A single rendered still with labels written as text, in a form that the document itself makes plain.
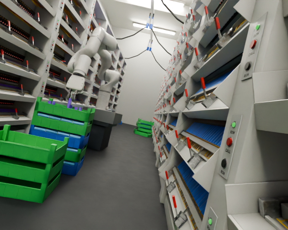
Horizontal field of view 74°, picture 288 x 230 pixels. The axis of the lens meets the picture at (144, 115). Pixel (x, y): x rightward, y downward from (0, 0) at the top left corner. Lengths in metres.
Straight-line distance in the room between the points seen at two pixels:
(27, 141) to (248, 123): 0.97
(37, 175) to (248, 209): 0.75
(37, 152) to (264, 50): 0.80
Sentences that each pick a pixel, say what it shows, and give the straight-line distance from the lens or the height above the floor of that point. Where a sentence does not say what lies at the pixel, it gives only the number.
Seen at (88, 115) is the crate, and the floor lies 0.36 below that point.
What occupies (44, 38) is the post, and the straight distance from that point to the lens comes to 2.09.
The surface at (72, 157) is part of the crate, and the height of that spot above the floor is 0.10.
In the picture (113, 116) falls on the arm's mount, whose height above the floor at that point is 0.35.
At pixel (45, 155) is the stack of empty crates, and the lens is 0.87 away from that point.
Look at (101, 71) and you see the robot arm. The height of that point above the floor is 0.74.
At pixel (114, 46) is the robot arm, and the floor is 0.93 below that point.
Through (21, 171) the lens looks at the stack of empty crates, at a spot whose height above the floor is 0.11.
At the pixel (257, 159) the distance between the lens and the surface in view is 0.38.
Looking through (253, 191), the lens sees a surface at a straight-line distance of 0.39.
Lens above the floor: 0.45
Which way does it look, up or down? 1 degrees down
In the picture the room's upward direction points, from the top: 13 degrees clockwise
